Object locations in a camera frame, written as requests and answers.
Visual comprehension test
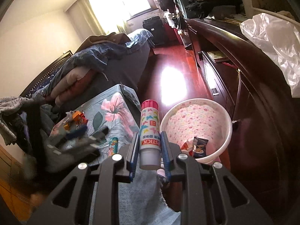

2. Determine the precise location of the black red snack packet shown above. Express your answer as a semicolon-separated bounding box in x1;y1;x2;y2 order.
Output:
181;137;208;158

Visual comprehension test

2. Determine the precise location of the glue stick pink cap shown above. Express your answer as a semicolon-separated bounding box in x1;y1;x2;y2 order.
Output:
139;100;161;170

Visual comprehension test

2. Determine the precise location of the pink floral trash bin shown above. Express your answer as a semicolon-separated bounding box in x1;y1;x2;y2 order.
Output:
160;98;232;165

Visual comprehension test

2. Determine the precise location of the grey blue clothes pile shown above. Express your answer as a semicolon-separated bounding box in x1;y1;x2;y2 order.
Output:
1;97;58;154

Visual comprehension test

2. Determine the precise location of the green floral table cloth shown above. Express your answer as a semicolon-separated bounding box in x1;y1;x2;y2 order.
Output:
59;84;181;224

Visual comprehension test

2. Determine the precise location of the dark wooden cabinet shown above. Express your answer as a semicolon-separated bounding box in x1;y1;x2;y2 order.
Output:
186;19;299;224

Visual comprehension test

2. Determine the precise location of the dark wooden bed headboard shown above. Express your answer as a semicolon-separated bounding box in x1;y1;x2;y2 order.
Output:
20;50;73;98

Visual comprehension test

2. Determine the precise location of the folded quilt pile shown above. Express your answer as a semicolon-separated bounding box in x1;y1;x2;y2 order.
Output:
31;28;154;100

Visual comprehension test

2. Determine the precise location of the black suitcase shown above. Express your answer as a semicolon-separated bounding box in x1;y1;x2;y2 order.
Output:
142;16;168;46

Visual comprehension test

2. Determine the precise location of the white plastic bag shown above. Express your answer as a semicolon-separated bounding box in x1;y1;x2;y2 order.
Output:
240;13;299;98

